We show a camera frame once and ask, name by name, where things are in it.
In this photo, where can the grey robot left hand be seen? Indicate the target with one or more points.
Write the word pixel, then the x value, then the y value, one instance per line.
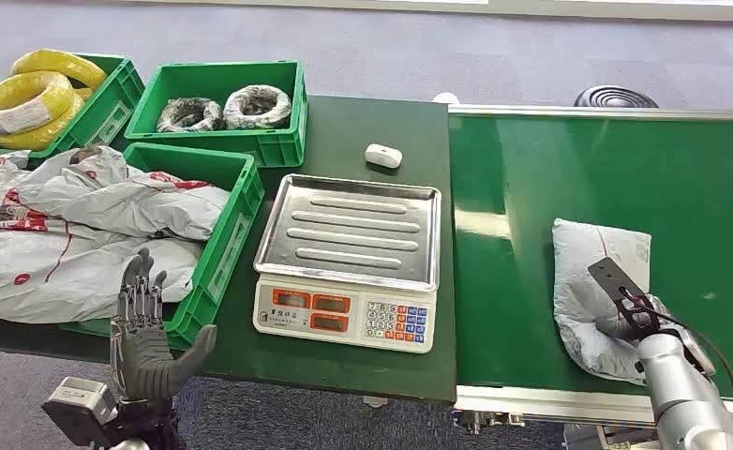
pixel 140 354

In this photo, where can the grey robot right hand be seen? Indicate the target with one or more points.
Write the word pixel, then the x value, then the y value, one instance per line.
pixel 613 326

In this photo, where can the plain grey mailer package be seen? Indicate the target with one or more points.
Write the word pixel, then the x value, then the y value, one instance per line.
pixel 581 279

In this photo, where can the small white oval device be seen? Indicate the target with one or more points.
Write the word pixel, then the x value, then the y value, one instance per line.
pixel 383 155

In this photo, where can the large white mailer bag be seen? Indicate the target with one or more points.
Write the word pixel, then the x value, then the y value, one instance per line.
pixel 62 279

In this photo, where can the green crate with packages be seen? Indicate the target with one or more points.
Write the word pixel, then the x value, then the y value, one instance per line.
pixel 227 248

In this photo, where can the green conveyor belt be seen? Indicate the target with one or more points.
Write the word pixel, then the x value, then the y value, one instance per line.
pixel 528 186

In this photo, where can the black ribbed round object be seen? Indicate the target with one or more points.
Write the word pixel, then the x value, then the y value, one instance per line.
pixel 615 97

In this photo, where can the electronic scale with steel tray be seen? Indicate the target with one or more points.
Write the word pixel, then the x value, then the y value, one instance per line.
pixel 348 248

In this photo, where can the black white wrapped coil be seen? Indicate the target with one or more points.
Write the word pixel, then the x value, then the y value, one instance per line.
pixel 258 109
pixel 189 115

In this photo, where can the green crate with yellow coils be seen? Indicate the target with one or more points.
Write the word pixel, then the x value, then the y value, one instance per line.
pixel 106 112

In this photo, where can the small white round object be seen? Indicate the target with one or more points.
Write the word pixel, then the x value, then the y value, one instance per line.
pixel 445 98

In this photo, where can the green crate with wrapped coils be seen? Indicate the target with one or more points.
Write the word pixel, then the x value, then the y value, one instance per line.
pixel 230 77

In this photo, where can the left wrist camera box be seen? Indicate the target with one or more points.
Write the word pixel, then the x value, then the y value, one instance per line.
pixel 81 404

